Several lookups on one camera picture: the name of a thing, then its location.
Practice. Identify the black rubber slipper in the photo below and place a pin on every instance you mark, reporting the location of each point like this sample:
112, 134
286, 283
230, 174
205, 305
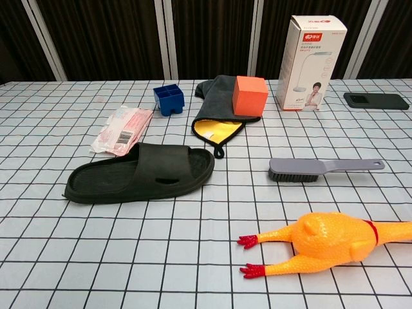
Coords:
106, 183

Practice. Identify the grey cleaning brush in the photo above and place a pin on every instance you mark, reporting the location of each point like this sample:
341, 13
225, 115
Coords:
322, 165

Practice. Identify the grey and yellow cloth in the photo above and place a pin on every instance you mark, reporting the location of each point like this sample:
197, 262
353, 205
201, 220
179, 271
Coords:
215, 103

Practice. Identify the blue compartment box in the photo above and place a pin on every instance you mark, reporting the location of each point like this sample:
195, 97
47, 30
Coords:
170, 103

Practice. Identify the orange cube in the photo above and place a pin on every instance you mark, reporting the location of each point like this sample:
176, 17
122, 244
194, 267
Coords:
248, 99

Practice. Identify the pink wet wipes packet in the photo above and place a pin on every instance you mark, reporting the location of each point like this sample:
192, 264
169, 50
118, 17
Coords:
122, 128

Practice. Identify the white desk lamp box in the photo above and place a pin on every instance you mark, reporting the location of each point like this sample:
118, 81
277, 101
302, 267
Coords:
305, 64

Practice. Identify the yellow rubber chicken toy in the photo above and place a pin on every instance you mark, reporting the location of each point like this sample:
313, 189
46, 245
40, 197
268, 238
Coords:
325, 238

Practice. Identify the checkered white tablecloth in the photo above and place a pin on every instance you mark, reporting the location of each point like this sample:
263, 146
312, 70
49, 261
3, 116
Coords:
64, 241

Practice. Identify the black smartphone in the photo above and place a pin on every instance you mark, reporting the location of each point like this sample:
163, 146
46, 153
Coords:
376, 101

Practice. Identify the white screen post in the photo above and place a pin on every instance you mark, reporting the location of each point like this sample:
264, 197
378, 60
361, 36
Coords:
257, 38
365, 42
165, 48
45, 42

